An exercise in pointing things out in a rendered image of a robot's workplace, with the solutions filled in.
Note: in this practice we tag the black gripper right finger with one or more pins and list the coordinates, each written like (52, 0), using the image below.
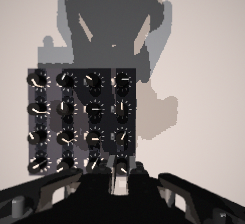
(202, 206)

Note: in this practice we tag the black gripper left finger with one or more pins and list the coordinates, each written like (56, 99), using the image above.
(25, 199)

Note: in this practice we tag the black knob box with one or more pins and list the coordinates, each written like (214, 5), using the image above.
(92, 123)

